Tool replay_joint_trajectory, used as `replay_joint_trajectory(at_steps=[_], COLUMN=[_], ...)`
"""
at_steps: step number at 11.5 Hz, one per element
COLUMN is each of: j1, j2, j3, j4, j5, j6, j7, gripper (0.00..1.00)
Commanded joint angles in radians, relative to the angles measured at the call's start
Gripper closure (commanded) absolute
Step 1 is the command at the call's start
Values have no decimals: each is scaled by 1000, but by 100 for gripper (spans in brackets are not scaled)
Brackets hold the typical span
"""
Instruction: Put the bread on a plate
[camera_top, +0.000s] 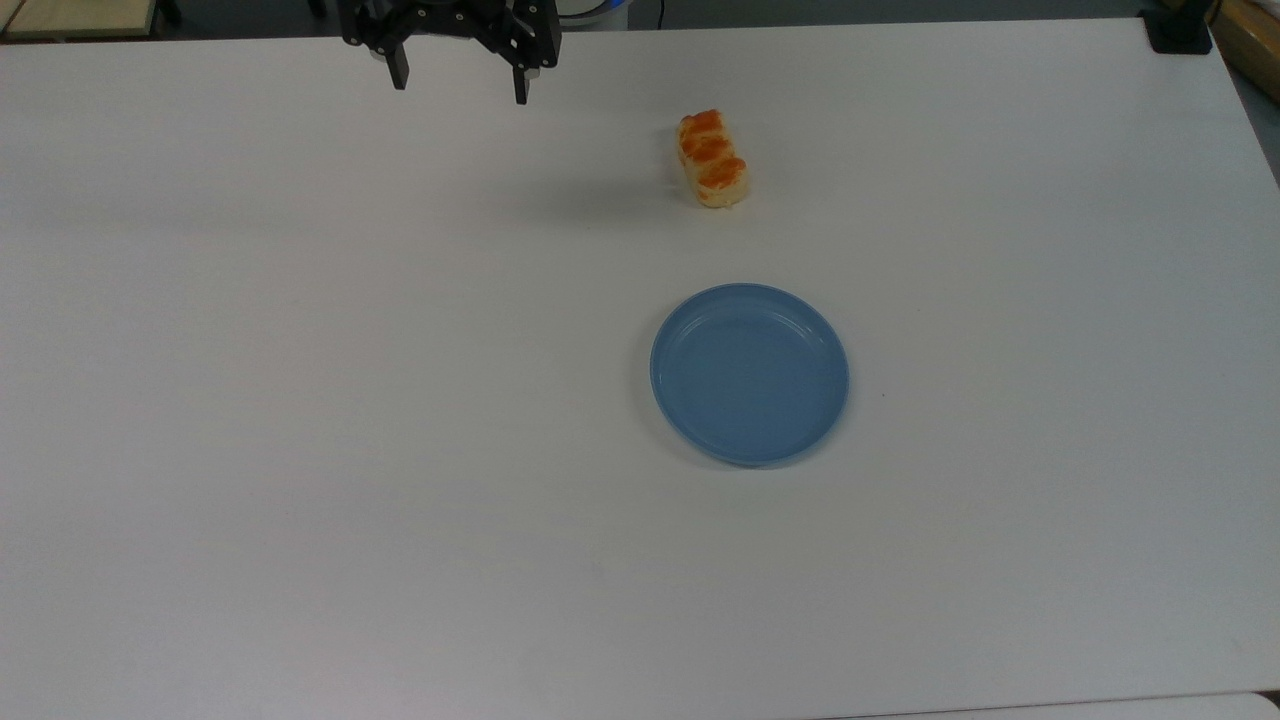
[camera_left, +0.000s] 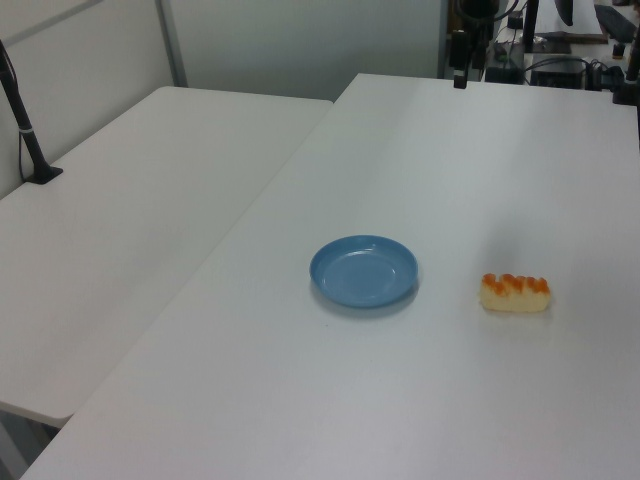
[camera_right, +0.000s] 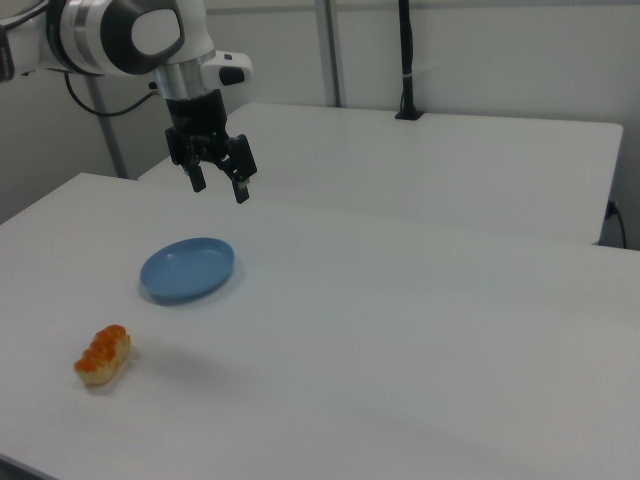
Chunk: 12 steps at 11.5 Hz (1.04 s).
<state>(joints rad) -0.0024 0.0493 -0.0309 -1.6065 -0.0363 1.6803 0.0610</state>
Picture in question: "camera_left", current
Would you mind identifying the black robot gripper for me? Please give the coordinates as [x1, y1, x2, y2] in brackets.
[451, 0, 502, 91]

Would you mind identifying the bread slice with orange topping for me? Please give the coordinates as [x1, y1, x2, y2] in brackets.
[479, 272, 553, 315]

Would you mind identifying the blue round plate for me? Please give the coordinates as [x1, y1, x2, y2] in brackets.
[308, 234, 420, 309]

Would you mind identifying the small black device box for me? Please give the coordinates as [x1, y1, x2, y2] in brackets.
[486, 64, 522, 85]

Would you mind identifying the black vertical pole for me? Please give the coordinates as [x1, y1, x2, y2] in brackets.
[521, 0, 540, 55]

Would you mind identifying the black electronics box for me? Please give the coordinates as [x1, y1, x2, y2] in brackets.
[528, 56, 589, 90]

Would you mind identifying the black clamp stand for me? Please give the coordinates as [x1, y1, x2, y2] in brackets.
[609, 27, 640, 107]

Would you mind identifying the black camera stand pole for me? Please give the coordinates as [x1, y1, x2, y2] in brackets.
[0, 38, 65, 187]

